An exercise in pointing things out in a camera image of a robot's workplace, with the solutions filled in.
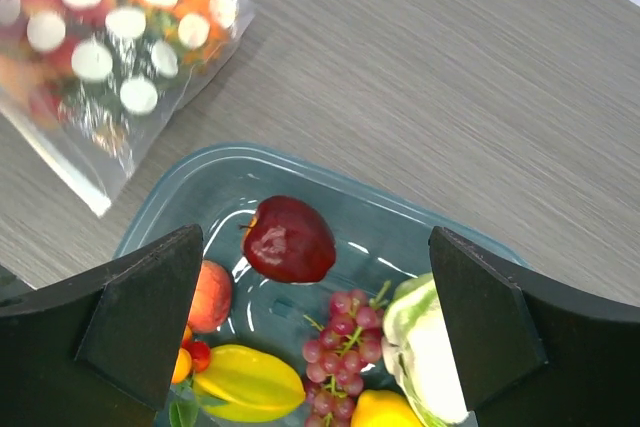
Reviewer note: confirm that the white toy cauliflower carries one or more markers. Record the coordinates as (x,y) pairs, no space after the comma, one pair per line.
(417,353)

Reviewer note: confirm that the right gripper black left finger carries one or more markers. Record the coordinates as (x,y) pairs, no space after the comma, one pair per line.
(99,348)

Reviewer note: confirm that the yellow green toy starfruit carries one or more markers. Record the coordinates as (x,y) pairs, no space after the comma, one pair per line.
(241,385)

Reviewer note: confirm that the yellow toy lemon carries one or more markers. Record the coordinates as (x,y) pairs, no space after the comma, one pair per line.
(383,408)

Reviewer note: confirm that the clear zip top bag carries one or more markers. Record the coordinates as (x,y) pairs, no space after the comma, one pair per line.
(95,177)

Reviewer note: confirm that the teal plastic tray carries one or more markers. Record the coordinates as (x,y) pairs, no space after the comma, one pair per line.
(381,240)

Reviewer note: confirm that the small orange cherry cluster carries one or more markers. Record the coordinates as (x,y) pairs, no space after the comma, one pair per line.
(194,356)

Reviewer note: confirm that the purple toy grapes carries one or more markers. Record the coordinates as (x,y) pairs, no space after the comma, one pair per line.
(346,345)

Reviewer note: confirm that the orange toy pineapple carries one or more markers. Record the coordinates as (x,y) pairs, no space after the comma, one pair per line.
(136,70)

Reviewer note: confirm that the dark red toy apple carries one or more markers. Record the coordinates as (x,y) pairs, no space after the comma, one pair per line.
(288,241)

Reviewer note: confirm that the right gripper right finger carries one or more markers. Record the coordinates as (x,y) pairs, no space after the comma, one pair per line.
(530,350)

